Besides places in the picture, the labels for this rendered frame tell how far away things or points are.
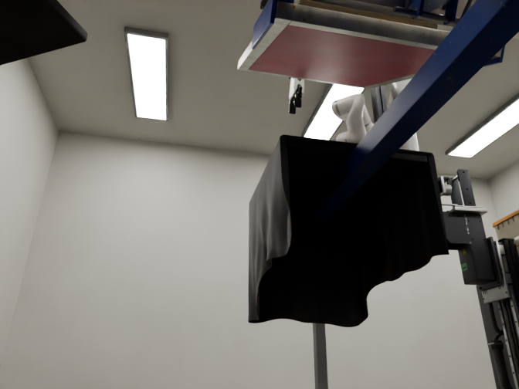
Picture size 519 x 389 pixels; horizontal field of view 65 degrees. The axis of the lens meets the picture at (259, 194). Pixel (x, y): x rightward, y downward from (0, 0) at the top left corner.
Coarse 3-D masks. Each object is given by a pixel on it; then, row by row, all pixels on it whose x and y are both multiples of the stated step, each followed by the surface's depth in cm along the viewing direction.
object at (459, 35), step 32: (480, 0) 64; (512, 0) 58; (480, 32) 64; (512, 32) 64; (448, 64) 71; (480, 64) 70; (416, 96) 80; (448, 96) 78; (384, 128) 92; (416, 128) 88; (352, 160) 108; (384, 160) 101; (320, 192) 132; (352, 192) 119
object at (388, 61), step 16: (384, 48) 108; (400, 48) 106; (416, 48) 104; (352, 64) 133; (368, 64) 130; (384, 64) 127; (400, 64) 124; (416, 64) 122; (336, 80) 167; (352, 80) 163; (368, 80) 159; (384, 80) 155
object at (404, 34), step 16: (288, 16) 93; (304, 16) 94; (320, 16) 94; (336, 16) 95; (352, 16) 96; (272, 32) 106; (336, 32) 99; (352, 32) 97; (368, 32) 97; (384, 32) 97; (400, 32) 98; (416, 32) 99; (432, 32) 99; (448, 32) 100; (256, 48) 126; (432, 48) 102; (240, 64) 160; (320, 80) 172; (400, 80) 151
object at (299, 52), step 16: (288, 32) 104; (304, 32) 102; (320, 32) 101; (272, 48) 123; (288, 48) 121; (304, 48) 118; (320, 48) 116; (336, 48) 114; (352, 48) 112; (368, 48) 110; (256, 64) 153; (272, 64) 149; (288, 64) 145; (304, 64) 142; (320, 64) 139; (336, 64) 136
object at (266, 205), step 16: (272, 160) 115; (272, 176) 114; (288, 176) 104; (256, 192) 135; (272, 192) 112; (288, 192) 102; (256, 208) 134; (272, 208) 109; (288, 208) 101; (256, 224) 133; (272, 224) 108; (288, 224) 100; (256, 240) 131; (272, 240) 108; (288, 240) 99; (256, 256) 129; (272, 256) 108; (256, 272) 127; (256, 288) 125; (256, 304) 125
